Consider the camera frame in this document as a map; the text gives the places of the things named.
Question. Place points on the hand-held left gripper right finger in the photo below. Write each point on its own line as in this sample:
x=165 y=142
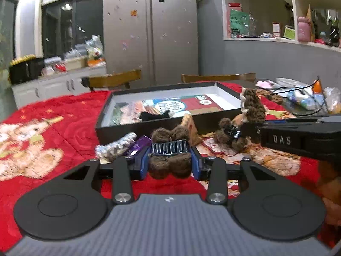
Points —
x=195 y=165

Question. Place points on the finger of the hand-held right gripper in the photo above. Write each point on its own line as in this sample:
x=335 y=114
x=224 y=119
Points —
x=251 y=133

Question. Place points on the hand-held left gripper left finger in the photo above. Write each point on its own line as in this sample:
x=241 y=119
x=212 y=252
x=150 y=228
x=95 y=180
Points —
x=145 y=162

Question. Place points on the brown fuzzy hair claw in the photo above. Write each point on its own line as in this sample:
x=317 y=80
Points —
x=222 y=136
x=170 y=165

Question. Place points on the black shallow box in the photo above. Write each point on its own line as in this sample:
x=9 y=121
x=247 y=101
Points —
x=149 y=133

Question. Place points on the purple packet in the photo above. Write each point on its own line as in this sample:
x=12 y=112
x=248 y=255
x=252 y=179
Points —
x=137 y=146

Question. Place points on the white plastic packet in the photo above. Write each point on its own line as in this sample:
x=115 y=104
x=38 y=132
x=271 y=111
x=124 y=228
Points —
x=302 y=98

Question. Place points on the leopard print cloth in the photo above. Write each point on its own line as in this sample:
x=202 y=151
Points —
x=273 y=97

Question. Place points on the black hair clip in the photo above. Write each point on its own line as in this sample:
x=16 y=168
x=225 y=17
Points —
x=153 y=116

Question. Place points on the crumpled clear plastic bag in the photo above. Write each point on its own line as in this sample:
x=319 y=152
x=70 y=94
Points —
x=333 y=100

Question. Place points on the printed card liner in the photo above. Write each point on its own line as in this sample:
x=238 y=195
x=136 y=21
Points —
x=191 y=104

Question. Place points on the wooden chair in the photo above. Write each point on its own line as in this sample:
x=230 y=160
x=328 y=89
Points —
x=218 y=77
x=114 y=79

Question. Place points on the light green box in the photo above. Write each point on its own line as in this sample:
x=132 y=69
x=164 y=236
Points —
x=289 y=33

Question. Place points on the small framed card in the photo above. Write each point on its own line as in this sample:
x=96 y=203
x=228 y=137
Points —
x=276 y=29

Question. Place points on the pink bottle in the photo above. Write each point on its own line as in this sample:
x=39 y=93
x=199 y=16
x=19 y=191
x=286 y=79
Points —
x=305 y=30

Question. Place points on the clear glass bottle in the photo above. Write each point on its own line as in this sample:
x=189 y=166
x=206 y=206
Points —
x=252 y=24

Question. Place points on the green card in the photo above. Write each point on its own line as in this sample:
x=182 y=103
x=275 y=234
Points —
x=239 y=22

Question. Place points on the white kitchen cabinet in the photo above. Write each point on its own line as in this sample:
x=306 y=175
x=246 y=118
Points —
x=53 y=85

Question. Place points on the beige plastic basin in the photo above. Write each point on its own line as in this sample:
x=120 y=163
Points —
x=74 y=64

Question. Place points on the filled plastic bag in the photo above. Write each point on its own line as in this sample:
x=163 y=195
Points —
x=94 y=46

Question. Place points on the silver double-door fridge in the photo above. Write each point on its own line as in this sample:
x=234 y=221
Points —
x=149 y=32

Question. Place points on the black microwave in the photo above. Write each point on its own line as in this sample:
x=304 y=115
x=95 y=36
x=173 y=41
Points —
x=26 y=70

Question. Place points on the dark glass window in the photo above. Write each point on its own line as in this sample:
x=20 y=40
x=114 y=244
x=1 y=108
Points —
x=80 y=24

